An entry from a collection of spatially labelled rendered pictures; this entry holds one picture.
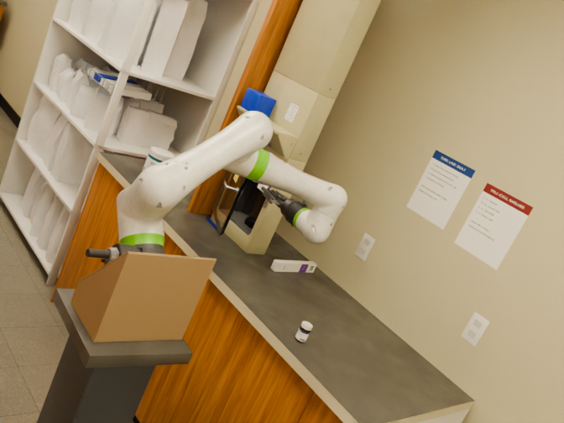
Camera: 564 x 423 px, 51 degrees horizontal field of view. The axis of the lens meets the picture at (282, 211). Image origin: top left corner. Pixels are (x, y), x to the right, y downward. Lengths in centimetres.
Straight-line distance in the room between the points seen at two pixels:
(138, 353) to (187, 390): 86
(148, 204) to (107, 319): 33
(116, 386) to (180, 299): 32
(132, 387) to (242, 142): 80
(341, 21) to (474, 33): 56
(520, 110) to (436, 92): 39
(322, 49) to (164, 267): 128
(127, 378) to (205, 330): 66
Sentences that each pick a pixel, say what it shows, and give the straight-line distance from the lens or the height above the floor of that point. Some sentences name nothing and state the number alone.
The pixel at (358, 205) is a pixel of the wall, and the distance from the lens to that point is 281.
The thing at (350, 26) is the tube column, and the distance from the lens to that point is 251.
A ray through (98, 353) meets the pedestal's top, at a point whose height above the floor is 94.
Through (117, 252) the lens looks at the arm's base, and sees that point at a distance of 169.
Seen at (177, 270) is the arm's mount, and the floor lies 118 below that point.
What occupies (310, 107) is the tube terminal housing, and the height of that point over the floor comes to 164.
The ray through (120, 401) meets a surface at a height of 72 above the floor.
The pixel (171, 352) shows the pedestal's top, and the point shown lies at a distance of 179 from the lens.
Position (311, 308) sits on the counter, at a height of 94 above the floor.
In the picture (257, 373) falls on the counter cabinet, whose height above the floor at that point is 75.
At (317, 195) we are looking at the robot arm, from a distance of 213.
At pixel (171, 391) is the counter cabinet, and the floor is 36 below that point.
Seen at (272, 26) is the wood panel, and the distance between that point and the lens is 274.
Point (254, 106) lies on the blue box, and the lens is 261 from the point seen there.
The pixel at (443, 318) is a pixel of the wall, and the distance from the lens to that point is 255.
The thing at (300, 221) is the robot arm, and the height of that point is 128.
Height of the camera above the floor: 188
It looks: 15 degrees down
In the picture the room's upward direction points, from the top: 25 degrees clockwise
